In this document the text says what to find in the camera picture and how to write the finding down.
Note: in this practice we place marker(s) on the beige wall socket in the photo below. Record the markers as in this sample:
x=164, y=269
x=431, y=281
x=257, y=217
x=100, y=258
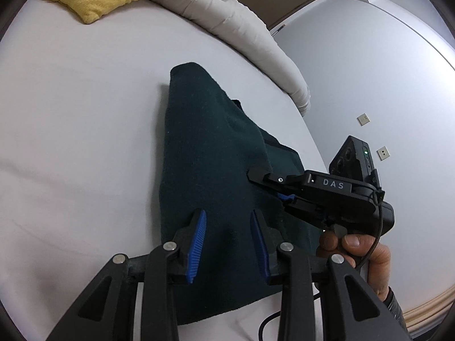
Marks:
x=383, y=152
x=363, y=119

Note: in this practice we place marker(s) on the person's right forearm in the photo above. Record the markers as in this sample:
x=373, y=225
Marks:
x=396, y=312

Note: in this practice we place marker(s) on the person's right hand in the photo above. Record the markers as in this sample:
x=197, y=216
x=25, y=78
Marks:
x=378, y=266

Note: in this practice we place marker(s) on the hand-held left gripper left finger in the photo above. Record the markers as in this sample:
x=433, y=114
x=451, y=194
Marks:
x=197, y=245

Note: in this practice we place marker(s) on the dark green sweater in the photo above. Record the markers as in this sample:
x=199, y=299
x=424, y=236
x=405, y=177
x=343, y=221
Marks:
x=206, y=149

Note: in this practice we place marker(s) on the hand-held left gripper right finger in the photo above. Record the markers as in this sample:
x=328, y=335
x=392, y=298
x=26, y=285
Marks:
x=259, y=245

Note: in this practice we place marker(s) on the beige duvet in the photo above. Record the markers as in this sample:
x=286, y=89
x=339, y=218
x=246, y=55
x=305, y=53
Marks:
x=241, y=25

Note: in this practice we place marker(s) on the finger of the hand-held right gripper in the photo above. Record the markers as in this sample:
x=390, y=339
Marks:
x=297, y=207
x=273, y=179

